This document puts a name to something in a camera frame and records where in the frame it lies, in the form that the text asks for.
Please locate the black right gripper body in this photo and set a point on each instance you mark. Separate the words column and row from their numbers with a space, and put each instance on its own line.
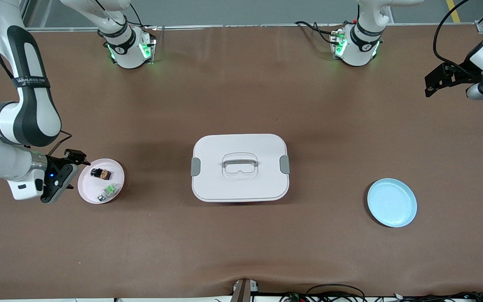
column 58, row 163

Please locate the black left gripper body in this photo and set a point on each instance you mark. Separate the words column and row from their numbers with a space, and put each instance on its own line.
column 460, row 76

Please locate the black orange switch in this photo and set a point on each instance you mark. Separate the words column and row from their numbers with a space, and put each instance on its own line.
column 101, row 173

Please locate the pink plate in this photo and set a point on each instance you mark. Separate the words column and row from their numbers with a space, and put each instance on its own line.
column 92, row 188

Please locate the grey box latch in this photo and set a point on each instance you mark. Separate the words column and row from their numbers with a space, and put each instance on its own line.
column 195, row 167
column 284, row 164

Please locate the blue plate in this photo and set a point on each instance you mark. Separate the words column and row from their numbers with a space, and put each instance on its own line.
column 392, row 203

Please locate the brown table mat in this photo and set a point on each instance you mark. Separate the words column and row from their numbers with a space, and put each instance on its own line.
column 241, row 243

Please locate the white lidded storage box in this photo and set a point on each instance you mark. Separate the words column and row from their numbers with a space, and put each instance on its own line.
column 262, row 184

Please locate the green switch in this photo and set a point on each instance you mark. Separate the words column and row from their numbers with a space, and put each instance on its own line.
column 109, row 191

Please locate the silver table edge rail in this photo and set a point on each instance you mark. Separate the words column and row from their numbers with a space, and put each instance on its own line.
column 233, row 26

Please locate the grey mount post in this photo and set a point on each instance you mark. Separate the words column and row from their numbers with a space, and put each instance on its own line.
column 240, row 291

